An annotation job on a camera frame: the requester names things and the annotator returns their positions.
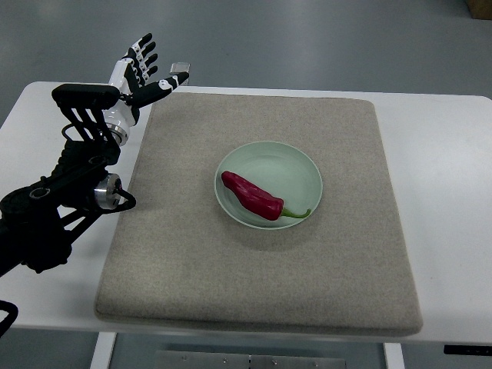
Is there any metal bracket under table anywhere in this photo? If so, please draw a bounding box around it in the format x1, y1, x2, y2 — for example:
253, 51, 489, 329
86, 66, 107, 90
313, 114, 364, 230
154, 351, 347, 369

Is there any white table leg right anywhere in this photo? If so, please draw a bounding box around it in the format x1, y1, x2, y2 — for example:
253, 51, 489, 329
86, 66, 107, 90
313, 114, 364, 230
383, 343, 405, 369

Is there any red pepper with green stem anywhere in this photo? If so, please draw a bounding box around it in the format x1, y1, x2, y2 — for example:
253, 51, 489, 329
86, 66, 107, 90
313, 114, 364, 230
221, 171, 311, 221

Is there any pale green round plate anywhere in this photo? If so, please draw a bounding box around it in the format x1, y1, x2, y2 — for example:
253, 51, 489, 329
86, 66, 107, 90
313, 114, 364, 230
214, 141, 323, 230

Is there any black table control panel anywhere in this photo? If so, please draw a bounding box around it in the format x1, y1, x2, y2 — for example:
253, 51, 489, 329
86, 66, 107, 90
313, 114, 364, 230
443, 344, 492, 356

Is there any white table leg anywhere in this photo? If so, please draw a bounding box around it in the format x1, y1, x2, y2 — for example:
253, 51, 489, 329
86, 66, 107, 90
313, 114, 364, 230
89, 332, 117, 369
383, 343, 405, 369

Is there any beige fabric mat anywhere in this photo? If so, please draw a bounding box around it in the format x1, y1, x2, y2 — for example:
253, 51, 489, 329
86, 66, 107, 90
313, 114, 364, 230
95, 92, 423, 336

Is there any metal floor socket plate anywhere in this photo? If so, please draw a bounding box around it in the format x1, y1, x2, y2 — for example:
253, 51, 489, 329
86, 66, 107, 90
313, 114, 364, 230
169, 61, 191, 75

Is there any cardboard box corner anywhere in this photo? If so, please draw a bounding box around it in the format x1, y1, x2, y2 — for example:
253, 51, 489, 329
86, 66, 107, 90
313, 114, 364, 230
466, 0, 492, 20

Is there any white table leg left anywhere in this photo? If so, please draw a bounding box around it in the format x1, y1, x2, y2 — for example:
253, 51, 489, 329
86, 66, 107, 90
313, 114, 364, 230
89, 332, 117, 369

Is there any black cable loop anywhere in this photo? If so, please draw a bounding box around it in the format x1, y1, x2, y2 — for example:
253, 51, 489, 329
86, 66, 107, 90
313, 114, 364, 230
0, 299, 19, 338

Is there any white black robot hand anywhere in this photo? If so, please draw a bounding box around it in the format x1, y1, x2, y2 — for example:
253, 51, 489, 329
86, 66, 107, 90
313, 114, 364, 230
104, 33, 189, 145

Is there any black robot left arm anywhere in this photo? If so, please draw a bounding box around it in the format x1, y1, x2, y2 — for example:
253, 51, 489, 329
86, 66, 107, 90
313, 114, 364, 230
1, 84, 136, 274

